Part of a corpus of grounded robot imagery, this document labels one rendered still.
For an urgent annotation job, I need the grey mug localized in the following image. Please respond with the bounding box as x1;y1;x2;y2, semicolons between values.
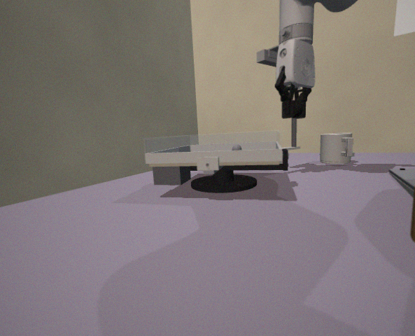
320;133;353;164

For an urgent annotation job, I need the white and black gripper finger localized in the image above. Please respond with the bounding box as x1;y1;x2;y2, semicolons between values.
275;66;295;118
294;87;311;119

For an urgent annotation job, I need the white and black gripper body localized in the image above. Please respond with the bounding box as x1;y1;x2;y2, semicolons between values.
276;37;315;89

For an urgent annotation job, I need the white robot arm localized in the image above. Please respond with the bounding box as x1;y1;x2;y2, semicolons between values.
257;0;357;67

